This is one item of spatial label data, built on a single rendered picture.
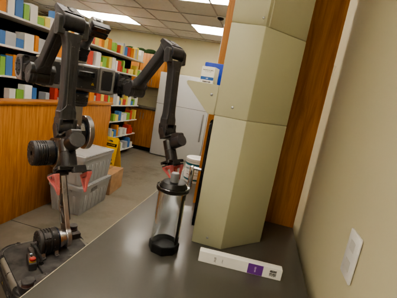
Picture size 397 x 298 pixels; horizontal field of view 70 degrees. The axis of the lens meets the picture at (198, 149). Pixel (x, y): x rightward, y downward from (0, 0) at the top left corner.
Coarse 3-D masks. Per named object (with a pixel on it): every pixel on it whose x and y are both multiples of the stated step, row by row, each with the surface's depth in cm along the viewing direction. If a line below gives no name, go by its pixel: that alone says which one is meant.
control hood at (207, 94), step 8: (192, 80) 96; (192, 88) 96; (200, 88) 96; (208, 88) 95; (216, 88) 95; (200, 96) 96; (208, 96) 96; (216, 96) 95; (208, 104) 96; (216, 104) 96; (208, 112) 96
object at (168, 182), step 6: (174, 174) 91; (162, 180) 92; (168, 180) 93; (174, 180) 91; (180, 180) 95; (162, 186) 90; (168, 186) 89; (174, 186) 89; (180, 186) 90; (186, 186) 92
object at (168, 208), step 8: (160, 192) 90; (176, 192) 88; (160, 200) 90; (168, 200) 89; (176, 200) 89; (160, 208) 91; (168, 208) 90; (176, 208) 90; (160, 216) 91; (168, 216) 90; (176, 216) 91; (160, 224) 91; (168, 224) 91; (176, 224) 92; (152, 232) 94; (160, 232) 91; (168, 232) 91; (152, 240) 94; (160, 240) 92; (168, 240) 92
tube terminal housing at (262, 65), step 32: (256, 32) 89; (224, 64) 93; (256, 64) 91; (288, 64) 97; (224, 96) 94; (256, 96) 94; (288, 96) 101; (224, 128) 96; (256, 128) 97; (224, 160) 98; (256, 160) 101; (224, 192) 99; (256, 192) 105; (224, 224) 101; (256, 224) 110
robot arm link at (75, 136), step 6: (54, 126) 106; (78, 126) 111; (54, 132) 106; (66, 132) 104; (72, 132) 100; (78, 132) 102; (66, 138) 101; (72, 138) 100; (78, 138) 101; (84, 138) 103; (66, 144) 101; (72, 144) 99; (78, 144) 101; (72, 150) 104
